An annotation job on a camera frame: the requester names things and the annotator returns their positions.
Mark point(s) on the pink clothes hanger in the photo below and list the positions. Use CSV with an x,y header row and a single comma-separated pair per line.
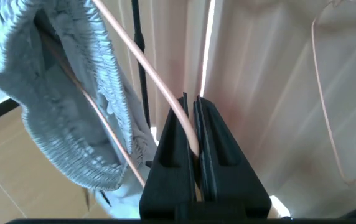
x,y
153,74
324,105

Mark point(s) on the pale grey shorts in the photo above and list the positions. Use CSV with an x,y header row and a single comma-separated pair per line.
x,y
56,124

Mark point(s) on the beige curtain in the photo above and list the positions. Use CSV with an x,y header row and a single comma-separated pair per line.
x,y
259,77

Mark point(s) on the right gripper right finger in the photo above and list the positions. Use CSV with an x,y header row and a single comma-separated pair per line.
x,y
237,193

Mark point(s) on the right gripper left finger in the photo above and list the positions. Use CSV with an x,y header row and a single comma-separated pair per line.
x,y
165,193

